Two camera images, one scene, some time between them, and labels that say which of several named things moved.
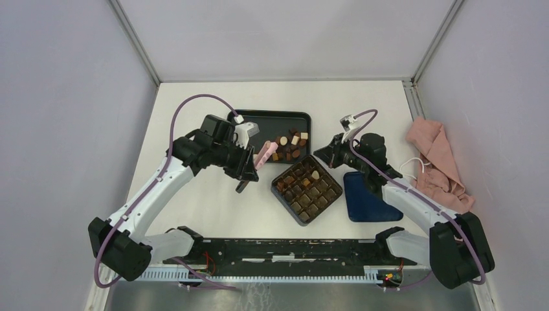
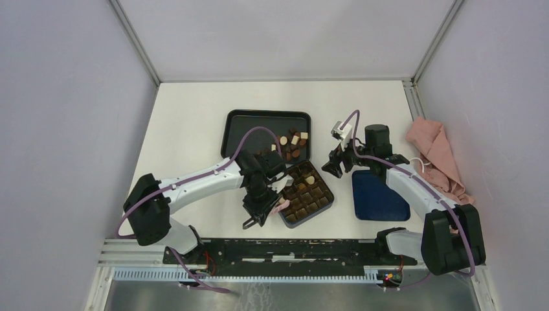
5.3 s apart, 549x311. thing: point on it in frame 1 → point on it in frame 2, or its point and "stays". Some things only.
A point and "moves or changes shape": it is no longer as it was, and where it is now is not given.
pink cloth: x=440 y=183 stays
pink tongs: x=265 y=152 → x=280 y=207
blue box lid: x=364 y=204 moves or changes shape
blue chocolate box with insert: x=305 y=190 moves or changes shape
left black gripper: x=245 y=169 → x=259 y=210
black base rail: x=285 y=257 stays
